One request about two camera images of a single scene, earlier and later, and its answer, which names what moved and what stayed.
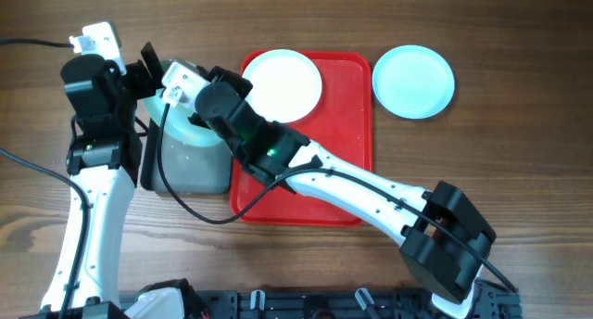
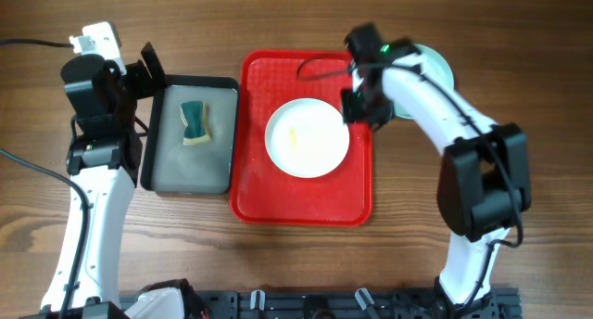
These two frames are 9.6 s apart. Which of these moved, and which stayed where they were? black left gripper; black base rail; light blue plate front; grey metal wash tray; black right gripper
Moved: black right gripper; light blue plate front
Stayed: black base rail; black left gripper; grey metal wash tray
